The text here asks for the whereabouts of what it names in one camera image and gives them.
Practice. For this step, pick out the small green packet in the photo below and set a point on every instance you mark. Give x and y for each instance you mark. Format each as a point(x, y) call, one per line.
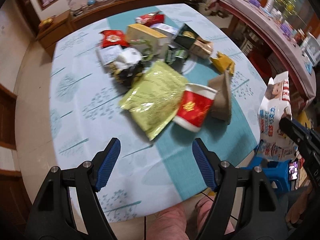
point(175, 56)

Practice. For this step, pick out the red paper cup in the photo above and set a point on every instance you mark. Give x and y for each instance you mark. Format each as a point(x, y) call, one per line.
point(194, 106)

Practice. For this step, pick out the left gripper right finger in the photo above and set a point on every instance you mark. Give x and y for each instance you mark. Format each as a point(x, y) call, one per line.
point(245, 205)

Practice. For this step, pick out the red packet with white print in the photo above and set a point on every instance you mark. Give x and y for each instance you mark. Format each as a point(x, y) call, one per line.
point(113, 38)

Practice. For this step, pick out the silver black crumpled wrapper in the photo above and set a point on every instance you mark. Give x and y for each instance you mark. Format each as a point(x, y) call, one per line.
point(127, 68)

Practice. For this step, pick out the beige paper packet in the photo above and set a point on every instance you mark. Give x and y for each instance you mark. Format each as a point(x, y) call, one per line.
point(202, 48)

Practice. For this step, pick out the dark green tea box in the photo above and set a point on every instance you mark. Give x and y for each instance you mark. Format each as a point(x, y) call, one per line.
point(185, 37)

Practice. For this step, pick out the yellow foil wrapper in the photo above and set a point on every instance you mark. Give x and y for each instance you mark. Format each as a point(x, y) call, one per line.
point(223, 63)

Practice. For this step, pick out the patterned blue tablecloth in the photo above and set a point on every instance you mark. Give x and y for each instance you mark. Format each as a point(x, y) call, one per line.
point(155, 168)

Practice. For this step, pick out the blue plastic stool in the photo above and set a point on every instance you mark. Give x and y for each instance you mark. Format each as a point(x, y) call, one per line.
point(282, 175)

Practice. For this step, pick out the red wrapper far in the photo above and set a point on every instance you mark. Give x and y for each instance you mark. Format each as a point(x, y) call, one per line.
point(151, 18)

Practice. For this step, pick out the yellow topped carton box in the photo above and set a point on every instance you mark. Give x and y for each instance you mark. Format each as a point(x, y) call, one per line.
point(145, 39)

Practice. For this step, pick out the pink trousered leg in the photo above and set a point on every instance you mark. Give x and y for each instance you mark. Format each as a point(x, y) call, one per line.
point(171, 223)

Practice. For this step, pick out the wooden low cabinet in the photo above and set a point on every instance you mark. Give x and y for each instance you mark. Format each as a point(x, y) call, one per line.
point(64, 24)

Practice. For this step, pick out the green snack bag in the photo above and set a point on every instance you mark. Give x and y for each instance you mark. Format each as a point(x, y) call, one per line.
point(154, 100)

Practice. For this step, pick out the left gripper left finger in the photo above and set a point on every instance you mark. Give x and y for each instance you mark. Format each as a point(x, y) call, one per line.
point(67, 206)

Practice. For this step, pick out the side table with cloth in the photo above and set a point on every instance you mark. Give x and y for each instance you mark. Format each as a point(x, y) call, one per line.
point(288, 54)

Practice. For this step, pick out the white diaper pack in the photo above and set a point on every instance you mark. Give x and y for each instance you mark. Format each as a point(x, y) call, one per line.
point(274, 145)

